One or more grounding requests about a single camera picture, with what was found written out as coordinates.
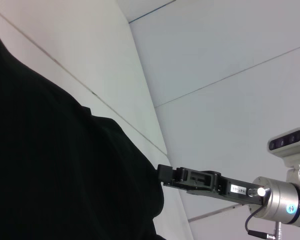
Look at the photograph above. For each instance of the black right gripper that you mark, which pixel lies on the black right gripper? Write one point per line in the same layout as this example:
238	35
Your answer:
242	191

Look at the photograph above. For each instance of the black shirt with white print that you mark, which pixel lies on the black shirt with white print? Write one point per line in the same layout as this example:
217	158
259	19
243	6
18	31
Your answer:
65	155

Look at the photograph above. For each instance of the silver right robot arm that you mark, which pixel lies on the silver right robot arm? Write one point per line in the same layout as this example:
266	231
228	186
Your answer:
285	201

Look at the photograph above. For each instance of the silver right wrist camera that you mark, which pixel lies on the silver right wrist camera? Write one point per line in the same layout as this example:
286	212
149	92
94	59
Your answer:
288	142

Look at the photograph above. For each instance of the silver camera mount bracket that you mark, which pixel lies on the silver camera mount bracket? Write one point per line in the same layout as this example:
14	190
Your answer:
297	170

